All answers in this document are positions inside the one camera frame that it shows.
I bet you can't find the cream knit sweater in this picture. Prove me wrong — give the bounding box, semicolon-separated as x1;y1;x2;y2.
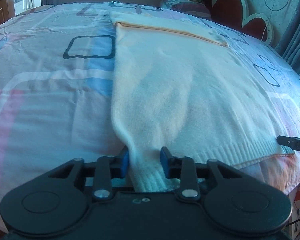
110;11;293;192

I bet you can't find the grey curtain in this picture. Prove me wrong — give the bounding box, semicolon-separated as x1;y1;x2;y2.
275;0;300;76

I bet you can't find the patterned bed sheet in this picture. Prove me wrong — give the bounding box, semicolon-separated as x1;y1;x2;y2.
0;2;300;231

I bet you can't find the red white headboard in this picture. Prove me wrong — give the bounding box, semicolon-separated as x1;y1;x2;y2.
204;0;274;44

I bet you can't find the striped folded quilt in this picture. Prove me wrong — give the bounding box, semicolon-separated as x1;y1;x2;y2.
160;0;211;20

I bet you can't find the white cable on wall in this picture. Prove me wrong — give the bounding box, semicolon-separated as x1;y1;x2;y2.
263;0;297;43

